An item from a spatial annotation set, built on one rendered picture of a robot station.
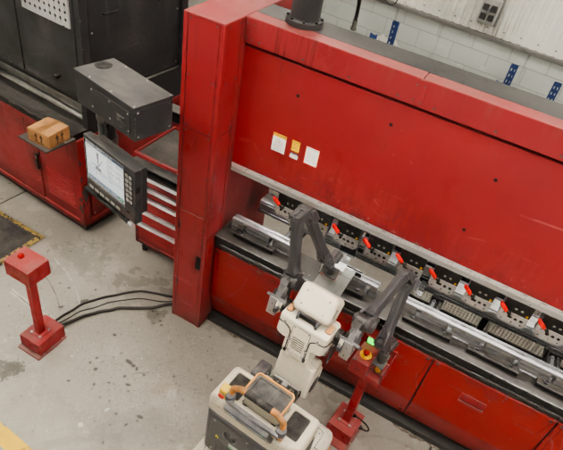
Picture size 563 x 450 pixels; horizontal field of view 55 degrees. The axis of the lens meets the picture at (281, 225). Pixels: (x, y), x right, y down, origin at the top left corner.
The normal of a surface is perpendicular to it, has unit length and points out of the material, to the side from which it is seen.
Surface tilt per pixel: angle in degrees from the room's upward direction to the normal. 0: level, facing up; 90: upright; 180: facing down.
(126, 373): 0
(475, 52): 90
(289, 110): 90
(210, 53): 90
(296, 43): 90
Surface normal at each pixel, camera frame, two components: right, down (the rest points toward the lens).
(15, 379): 0.15, -0.76
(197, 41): -0.48, 0.51
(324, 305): -0.29, -0.16
